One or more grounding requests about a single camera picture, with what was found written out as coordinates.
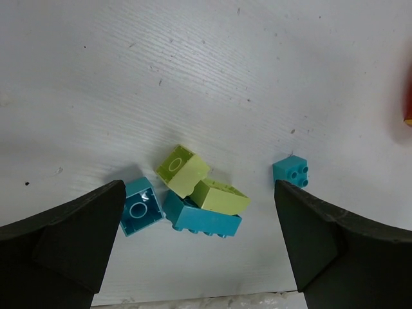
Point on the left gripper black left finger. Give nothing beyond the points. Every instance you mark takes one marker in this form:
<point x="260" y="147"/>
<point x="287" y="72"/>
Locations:
<point x="58" y="258"/>

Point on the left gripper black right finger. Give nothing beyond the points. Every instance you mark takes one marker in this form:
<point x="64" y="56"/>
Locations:
<point x="340" y="259"/>

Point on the teal small lego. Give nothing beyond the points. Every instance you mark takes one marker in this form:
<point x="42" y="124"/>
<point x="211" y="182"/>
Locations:
<point x="293" y="169"/>
<point x="141" y="208"/>

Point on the teal long lego brick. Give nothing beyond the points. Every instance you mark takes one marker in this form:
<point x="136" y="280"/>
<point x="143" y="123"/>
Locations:
<point x="184" y="215"/>

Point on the pale yellow long lego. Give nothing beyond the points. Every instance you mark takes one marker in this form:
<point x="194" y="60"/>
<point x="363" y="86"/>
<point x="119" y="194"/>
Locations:
<point x="215" y="196"/>

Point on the pale yellow small lego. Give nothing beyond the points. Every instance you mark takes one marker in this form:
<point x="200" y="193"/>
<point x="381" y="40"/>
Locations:
<point x="182" y="170"/>

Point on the orange round divided container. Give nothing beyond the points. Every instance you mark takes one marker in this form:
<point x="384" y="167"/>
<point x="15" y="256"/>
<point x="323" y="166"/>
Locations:
<point x="406" y="94"/>

